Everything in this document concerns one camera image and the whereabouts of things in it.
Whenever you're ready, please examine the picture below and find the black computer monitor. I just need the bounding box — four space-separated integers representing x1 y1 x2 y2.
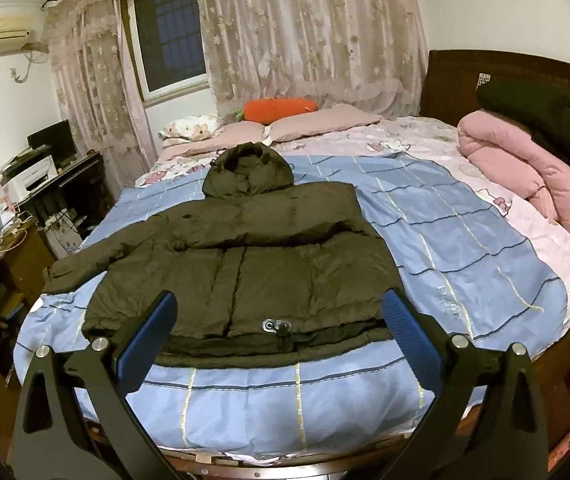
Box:
27 120 76 162

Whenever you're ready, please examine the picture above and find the orange carrot plush toy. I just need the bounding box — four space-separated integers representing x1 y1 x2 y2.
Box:
233 97 319 125

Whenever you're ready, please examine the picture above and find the window with bars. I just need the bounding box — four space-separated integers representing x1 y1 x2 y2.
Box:
131 0 211 105

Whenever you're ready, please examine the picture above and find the white printer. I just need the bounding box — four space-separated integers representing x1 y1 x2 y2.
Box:
2 152 59 192

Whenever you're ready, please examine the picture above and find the blue checked blanket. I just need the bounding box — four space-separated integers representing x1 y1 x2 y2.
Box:
15 152 568 461

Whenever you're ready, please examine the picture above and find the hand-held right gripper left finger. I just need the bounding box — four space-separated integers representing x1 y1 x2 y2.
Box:
10 289 186 480

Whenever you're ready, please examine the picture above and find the pink comforter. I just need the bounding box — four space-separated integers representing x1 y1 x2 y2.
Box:
458 108 570 241

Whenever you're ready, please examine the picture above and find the wooden bed frame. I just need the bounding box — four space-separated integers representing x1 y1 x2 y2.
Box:
458 287 570 466

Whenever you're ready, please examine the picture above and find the wall air conditioner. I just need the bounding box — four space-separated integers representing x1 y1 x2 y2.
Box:
0 2 48 63

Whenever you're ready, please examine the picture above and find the black desk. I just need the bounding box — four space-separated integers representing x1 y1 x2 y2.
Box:
17 152 116 242

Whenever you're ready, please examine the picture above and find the floral lace curtain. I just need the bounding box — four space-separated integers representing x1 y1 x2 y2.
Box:
192 0 428 118
45 0 160 190

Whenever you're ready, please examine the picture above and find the white floral pillow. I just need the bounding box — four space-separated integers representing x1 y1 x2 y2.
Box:
159 114 226 142

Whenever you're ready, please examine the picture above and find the olive green hooded puffer jacket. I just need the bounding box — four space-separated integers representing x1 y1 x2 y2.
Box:
42 142 406 368

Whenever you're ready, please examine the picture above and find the pink pillow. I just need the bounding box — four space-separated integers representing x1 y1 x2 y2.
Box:
267 105 382 142
165 121 273 158

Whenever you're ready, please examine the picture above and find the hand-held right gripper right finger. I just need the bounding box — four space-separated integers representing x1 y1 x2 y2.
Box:
380 288 550 480

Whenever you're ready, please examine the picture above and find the wooden nightstand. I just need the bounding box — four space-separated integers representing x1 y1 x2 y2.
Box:
0 220 58 313

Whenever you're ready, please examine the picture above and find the dark wooden headboard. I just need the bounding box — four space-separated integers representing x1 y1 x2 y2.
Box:
419 50 570 128

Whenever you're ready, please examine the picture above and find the black garment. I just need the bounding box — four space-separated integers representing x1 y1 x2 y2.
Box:
476 79 570 186

